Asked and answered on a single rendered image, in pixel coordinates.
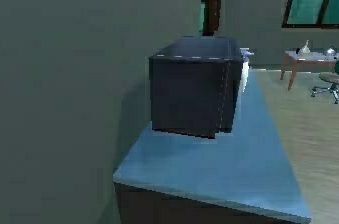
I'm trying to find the black microwave oven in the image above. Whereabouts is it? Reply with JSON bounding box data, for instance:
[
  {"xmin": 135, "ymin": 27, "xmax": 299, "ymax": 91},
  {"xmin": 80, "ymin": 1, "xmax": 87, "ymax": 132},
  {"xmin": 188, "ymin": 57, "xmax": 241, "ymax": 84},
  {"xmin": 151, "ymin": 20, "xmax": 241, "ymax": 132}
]
[{"xmin": 148, "ymin": 35, "xmax": 244, "ymax": 140}]

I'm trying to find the blue topped dark counter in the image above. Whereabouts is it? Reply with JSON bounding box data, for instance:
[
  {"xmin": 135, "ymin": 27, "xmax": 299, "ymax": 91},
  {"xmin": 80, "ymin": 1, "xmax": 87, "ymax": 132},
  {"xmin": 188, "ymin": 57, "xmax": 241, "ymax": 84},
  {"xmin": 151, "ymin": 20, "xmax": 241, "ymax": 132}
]
[{"xmin": 112, "ymin": 68, "xmax": 313, "ymax": 224}]

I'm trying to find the brown wooden desk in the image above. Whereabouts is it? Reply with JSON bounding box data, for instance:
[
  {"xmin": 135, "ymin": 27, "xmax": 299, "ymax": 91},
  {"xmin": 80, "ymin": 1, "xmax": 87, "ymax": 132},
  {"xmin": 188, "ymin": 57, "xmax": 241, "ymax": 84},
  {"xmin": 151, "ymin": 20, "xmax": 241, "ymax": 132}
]
[{"xmin": 279, "ymin": 49, "xmax": 339, "ymax": 92}]

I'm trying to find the white vase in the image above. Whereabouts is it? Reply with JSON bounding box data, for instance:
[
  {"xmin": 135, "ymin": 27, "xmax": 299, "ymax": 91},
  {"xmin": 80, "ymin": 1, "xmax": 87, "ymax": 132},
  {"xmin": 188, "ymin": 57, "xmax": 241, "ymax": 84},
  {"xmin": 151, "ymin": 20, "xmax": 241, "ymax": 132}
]
[{"xmin": 300, "ymin": 39, "xmax": 311, "ymax": 55}]

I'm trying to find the dark framed window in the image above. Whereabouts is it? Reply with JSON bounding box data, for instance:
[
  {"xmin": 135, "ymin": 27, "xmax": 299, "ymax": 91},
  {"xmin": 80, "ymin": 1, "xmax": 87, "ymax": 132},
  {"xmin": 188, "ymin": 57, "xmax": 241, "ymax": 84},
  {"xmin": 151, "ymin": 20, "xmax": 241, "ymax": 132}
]
[{"xmin": 281, "ymin": 0, "xmax": 339, "ymax": 30}]

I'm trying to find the dark brown door frame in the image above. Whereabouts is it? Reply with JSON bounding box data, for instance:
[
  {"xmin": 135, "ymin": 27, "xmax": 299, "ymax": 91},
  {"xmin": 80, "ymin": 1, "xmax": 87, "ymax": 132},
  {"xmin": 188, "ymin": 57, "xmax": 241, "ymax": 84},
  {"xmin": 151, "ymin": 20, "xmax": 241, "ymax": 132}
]
[{"xmin": 201, "ymin": 0, "xmax": 222, "ymax": 37}]

